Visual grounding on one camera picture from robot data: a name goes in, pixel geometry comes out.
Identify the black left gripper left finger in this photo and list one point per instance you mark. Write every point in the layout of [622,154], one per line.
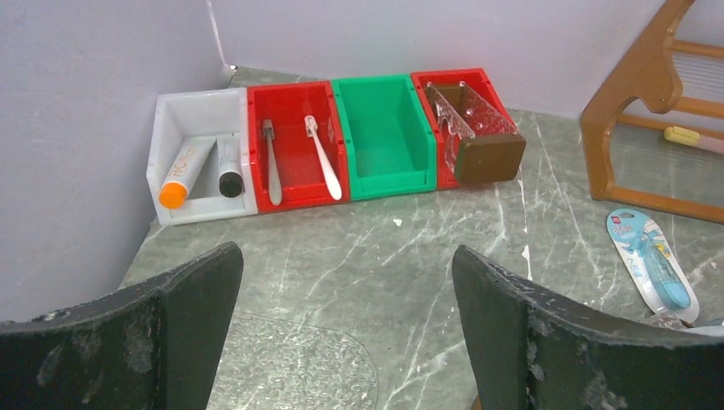
[155,344]

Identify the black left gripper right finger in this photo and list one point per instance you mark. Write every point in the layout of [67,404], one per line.
[532,348]

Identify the grey toothbrush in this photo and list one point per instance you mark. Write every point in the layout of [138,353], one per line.
[275,191]

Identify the toothpaste tube orange cap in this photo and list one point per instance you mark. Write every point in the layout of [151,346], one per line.
[184,171]

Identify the cream toothbrush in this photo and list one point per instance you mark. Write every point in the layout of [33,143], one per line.
[331,181]

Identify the brown wooden block holder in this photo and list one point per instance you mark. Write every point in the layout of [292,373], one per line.
[480,145]

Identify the red bin with holder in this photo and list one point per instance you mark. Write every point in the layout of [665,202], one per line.
[477,79]

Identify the red bin with toothbrushes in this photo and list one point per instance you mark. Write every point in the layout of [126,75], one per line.
[301,177]

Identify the white plastic bin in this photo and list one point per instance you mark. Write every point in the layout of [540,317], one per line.
[196,114]

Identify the green plastic bin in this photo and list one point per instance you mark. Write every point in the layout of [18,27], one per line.
[391,149]

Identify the yellow pink marker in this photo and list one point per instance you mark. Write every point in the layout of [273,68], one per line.
[679,135]

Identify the wooden shelf rack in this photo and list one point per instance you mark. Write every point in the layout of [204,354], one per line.
[647,73]

